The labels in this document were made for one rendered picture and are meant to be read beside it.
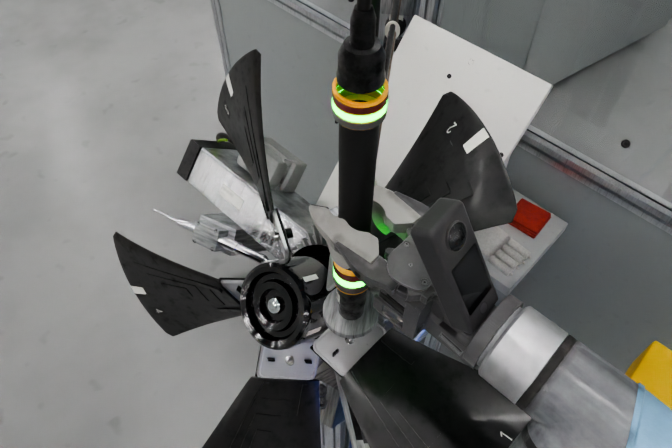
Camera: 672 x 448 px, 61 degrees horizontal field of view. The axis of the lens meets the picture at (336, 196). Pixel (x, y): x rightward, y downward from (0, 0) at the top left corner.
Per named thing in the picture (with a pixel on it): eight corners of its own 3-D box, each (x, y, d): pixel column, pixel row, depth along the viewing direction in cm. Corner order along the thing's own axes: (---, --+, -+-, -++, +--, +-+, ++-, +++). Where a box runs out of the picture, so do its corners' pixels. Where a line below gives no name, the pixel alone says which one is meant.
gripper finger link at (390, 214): (340, 209, 63) (393, 267, 58) (341, 174, 58) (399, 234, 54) (362, 196, 64) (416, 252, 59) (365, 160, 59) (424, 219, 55)
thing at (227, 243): (298, 280, 93) (156, 214, 111) (301, 267, 92) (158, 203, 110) (289, 281, 91) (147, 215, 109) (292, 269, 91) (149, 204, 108)
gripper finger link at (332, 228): (295, 252, 59) (370, 296, 56) (292, 218, 55) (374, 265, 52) (312, 231, 61) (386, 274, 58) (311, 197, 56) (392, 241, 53)
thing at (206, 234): (201, 240, 105) (205, 219, 104) (225, 250, 101) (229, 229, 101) (191, 241, 102) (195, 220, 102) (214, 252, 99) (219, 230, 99)
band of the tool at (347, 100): (336, 94, 47) (336, 65, 45) (388, 99, 47) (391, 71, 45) (328, 130, 45) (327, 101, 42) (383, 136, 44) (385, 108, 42)
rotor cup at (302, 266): (294, 232, 90) (238, 239, 79) (373, 260, 82) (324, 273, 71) (277, 318, 92) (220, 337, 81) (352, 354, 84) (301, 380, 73)
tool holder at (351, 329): (330, 272, 76) (329, 228, 68) (383, 279, 75) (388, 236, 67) (318, 334, 70) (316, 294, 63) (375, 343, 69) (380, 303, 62)
